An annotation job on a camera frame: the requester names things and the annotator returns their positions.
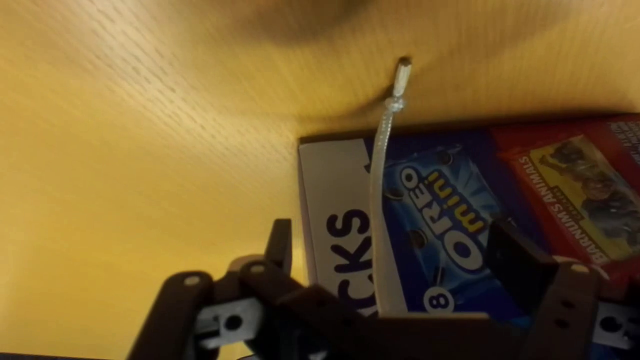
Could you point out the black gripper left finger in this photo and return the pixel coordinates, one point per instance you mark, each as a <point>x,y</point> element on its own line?
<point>256,302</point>

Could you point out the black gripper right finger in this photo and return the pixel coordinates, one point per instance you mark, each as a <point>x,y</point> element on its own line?
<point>573,314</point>

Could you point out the blue snack cardboard box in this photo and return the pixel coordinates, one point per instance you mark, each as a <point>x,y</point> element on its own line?
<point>415,239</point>

